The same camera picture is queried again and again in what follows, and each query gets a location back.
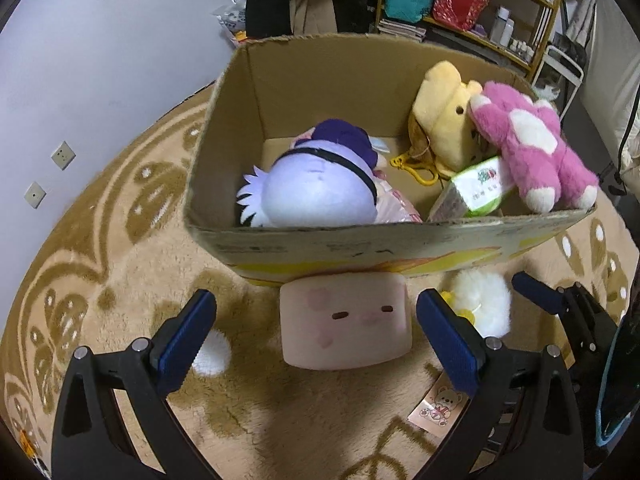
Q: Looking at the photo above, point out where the small pink plush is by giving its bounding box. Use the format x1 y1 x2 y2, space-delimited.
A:
373 170 423 223

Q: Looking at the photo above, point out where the pink square face plush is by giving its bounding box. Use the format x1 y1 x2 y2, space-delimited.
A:
279 272 412 370

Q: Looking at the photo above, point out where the cardboard box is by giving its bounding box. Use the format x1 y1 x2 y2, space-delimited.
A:
183 35 599 285

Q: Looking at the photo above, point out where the white fluffy plush keychain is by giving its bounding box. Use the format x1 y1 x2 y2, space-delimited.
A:
440 269 511 338

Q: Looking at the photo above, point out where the beige patterned carpet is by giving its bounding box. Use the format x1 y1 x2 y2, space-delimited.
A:
1 89 639 479

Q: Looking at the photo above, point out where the wooden shelf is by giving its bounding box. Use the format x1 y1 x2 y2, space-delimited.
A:
374 0 562 81

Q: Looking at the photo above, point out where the paper hang tag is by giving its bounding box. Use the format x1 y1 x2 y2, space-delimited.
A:
408 373 469 439

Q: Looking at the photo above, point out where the yellow dog plush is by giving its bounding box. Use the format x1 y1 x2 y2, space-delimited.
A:
390 61 497 186

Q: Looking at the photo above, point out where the stack of books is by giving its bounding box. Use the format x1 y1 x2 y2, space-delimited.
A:
376 18 426 42

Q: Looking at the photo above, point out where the pink bear plush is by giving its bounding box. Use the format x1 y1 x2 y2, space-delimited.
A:
468 81 599 214

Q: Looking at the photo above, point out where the purple plush doll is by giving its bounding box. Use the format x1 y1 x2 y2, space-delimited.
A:
235 118 388 229

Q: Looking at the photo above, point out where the white trolley cart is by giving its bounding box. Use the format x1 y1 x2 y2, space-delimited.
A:
532 44 585 122

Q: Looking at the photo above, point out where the wall socket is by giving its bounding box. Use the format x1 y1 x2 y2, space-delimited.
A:
24 181 47 209
51 141 76 170

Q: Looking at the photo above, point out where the plastic snack bag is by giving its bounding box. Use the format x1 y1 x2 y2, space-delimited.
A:
213 0 247 48

